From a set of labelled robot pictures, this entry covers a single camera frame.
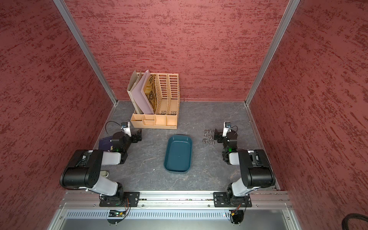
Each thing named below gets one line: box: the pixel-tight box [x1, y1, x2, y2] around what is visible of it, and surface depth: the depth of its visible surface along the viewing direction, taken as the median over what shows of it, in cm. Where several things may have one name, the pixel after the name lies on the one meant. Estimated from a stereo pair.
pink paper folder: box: [131, 69, 155, 115], surface depth 95 cm
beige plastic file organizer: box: [130, 72, 181, 130], surface depth 107 cm
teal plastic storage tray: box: [163, 134, 193, 174], surface depth 91 cm
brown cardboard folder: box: [126, 69, 144, 115], surface depth 93 cm
